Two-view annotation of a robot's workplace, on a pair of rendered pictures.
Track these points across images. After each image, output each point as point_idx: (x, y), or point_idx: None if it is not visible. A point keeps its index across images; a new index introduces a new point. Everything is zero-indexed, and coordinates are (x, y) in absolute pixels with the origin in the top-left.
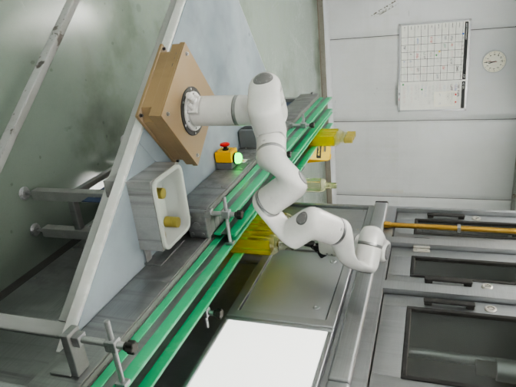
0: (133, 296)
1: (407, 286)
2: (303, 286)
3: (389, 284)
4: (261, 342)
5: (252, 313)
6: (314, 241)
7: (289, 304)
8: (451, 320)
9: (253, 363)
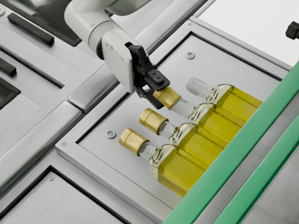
0: None
1: (50, 62)
2: (186, 98)
3: (66, 74)
4: (276, 30)
5: (276, 71)
6: (145, 96)
7: (221, 74)
8: (49, 15)
9: (292, 9)
